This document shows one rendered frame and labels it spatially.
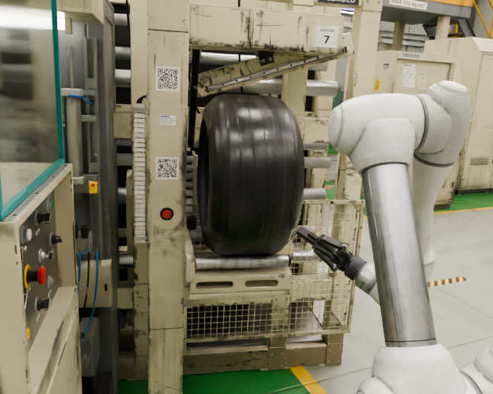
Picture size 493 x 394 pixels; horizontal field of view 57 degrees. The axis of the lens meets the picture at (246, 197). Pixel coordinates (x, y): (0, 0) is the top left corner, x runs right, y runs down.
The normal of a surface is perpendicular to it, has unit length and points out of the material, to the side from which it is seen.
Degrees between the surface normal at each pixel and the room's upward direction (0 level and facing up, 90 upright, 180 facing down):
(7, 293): 90
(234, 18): 90
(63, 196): 90
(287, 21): 90
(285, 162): 70
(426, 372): 58
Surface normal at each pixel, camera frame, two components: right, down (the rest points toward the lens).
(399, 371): -0.59, -0.45
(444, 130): 0.28, 0.49
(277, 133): 0.18, -0.41
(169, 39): 0.19, 0.25
